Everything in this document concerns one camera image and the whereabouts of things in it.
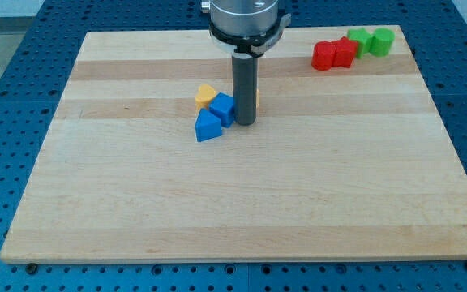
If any green star block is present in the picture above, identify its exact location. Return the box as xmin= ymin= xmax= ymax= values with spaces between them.
xmin=347 ymin=28 xmax=373 ymax=59

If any red star block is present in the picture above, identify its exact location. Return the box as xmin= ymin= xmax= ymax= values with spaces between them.
xmin=332 ymin=36 xmax=358 ymax=68

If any red cylinder block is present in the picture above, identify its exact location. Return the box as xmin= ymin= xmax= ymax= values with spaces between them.
xmin=311 ymin=41 xmax=336 ymax=71

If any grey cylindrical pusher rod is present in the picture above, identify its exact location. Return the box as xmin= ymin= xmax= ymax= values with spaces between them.
xmin=232 ymin=57 xmax=257 ymax=126

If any blue cube block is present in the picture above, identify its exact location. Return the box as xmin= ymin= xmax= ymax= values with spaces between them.
xmin=209 ymin=92 xmax=235 ymax=127

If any yellow heart block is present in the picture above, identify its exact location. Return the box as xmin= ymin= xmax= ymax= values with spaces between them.
xmin=195 ymin=84 xmax=217 ymax=111

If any blue triangle block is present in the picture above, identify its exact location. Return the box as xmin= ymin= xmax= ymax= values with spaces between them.
xmin=195 ymin=109 xmax=222 ymax=142

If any green cylinder block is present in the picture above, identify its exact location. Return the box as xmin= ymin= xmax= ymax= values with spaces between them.
xmin=370 ymin=28 xmax=395 ymax=57

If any blue perforated metal table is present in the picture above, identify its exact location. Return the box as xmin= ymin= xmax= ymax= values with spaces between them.
xmin=0 ymin=0 xmax=467 ymax=291

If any wooden board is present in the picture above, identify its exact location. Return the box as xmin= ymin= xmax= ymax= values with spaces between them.
xmin=0 ymin=26 xmax=467 ymax=264

